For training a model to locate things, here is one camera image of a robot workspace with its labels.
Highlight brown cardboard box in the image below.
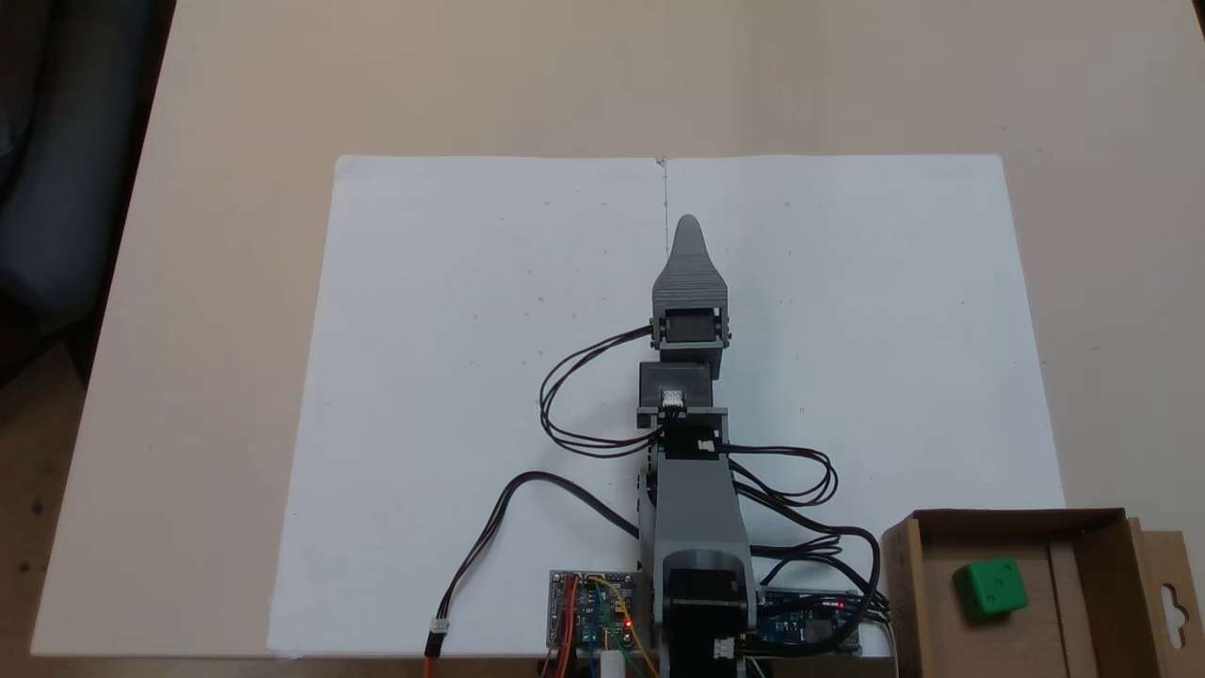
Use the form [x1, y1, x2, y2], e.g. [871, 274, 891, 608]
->
[882, 507, 1205, 678]

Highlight green dice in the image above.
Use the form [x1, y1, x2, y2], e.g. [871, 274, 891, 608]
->
[952, 557, 1030, 622]

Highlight red jumper wires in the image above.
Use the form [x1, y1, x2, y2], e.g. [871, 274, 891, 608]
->
[554, 578, 579, 678]

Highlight black power cable white connector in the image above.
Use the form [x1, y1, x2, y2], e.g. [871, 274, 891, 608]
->
[424, 470, 651, 678]

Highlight thin black wrist motor wire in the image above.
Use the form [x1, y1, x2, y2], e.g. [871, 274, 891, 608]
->
[720, 444, 839, 510]

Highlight dark grey chair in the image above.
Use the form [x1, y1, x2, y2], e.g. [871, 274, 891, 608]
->
[0, 0, 177, 382]

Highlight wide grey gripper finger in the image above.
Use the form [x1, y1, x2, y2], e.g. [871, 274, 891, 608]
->
[651, 214, 732, 312]

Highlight white paper sheet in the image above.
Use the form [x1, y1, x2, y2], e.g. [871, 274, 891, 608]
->
[659, 153, 1067, 660]
[266, 155, 669, 660]

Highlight thin black elbow motor wire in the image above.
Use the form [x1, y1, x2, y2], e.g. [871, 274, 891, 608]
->
[744, 525, 892, 653]

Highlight thin black gripper motor wire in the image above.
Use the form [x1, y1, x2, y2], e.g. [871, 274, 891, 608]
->
[539, 324, 675, 461]

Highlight grey-framed motor driver board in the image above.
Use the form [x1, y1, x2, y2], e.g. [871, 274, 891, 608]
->
[548, 569, 643, 653]

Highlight yellow jumper wire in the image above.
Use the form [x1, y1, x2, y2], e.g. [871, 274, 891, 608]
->
[586, 575, 658, 678]

